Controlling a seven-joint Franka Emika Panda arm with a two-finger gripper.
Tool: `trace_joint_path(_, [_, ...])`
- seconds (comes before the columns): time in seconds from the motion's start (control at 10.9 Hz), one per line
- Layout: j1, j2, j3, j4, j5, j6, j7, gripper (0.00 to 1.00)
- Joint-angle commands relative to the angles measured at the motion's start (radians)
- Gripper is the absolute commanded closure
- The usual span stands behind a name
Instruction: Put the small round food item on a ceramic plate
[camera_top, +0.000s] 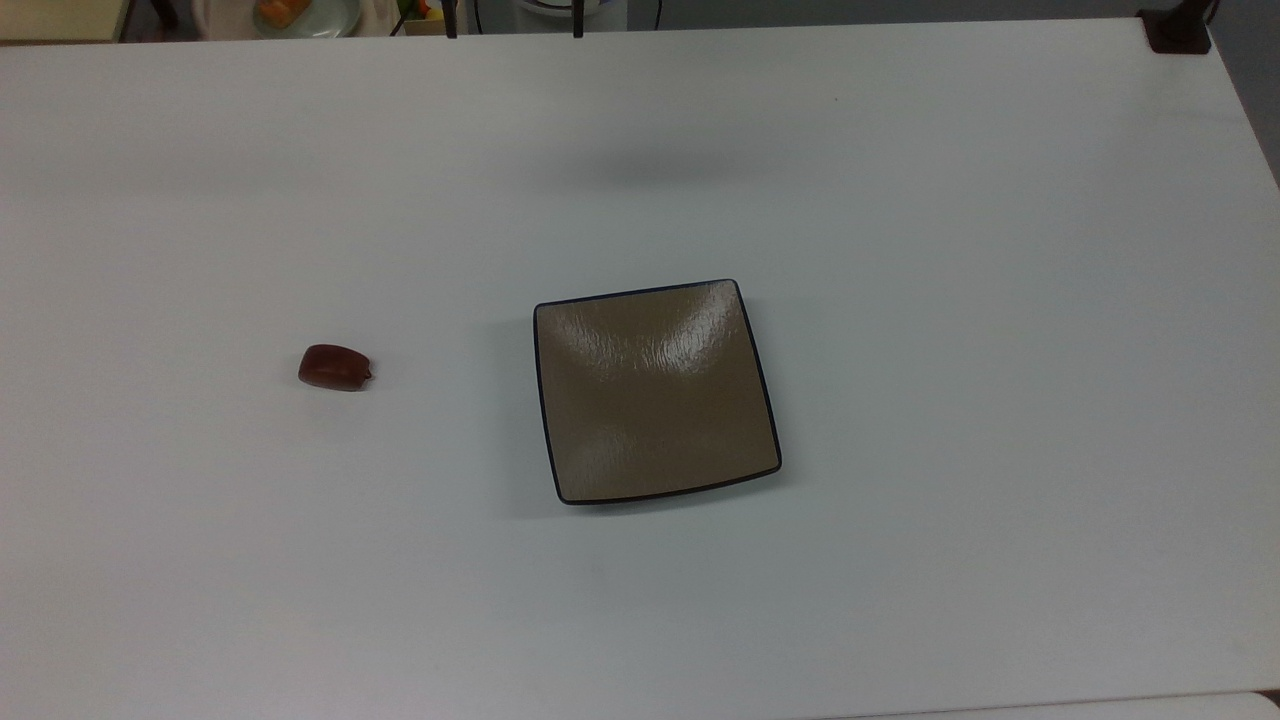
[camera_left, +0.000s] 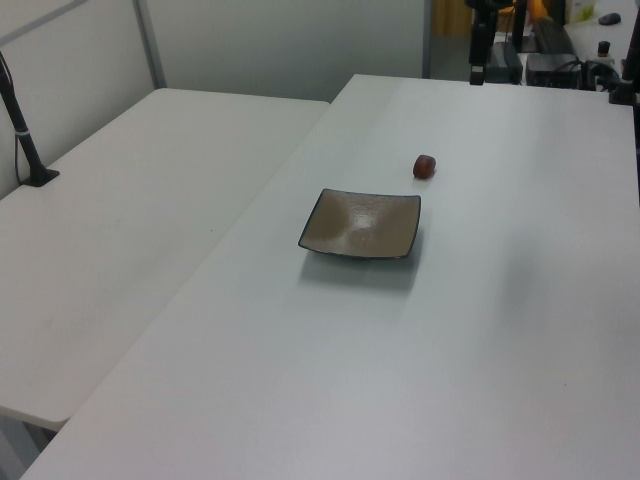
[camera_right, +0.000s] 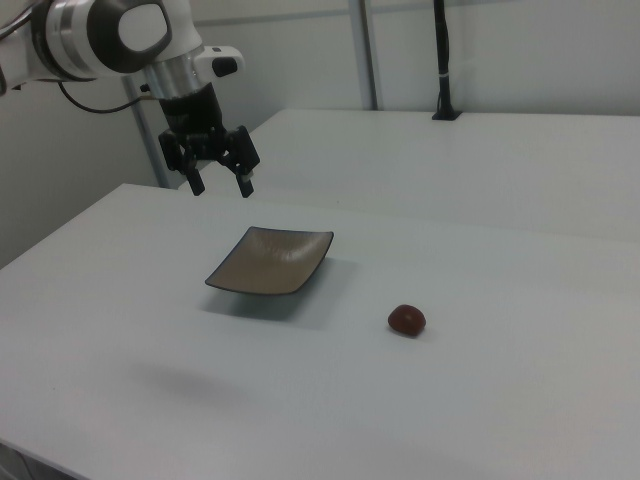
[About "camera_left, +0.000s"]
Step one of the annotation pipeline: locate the black electronics box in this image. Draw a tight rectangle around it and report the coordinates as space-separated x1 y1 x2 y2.
526 52 585 88

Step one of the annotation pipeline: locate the wooden door panel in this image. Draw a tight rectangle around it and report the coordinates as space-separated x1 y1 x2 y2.
432 0 472 37

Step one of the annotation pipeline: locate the grey wall edge post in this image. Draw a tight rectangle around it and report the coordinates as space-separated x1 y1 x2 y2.
421 0 435 80

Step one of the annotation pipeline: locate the green and white box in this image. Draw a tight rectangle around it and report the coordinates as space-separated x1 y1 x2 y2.
568 0 599 25

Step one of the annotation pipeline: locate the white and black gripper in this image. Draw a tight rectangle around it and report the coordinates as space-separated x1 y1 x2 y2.
464 0 530 86

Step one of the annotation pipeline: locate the small round reddish-brown food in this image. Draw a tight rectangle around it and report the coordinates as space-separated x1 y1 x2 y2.
412 154 438 180

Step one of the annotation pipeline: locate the square brown ceramic plate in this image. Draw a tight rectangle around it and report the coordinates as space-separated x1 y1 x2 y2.
297 188 422 261

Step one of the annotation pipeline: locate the black cable bundle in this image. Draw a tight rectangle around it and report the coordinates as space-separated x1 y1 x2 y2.
579 58 624 93

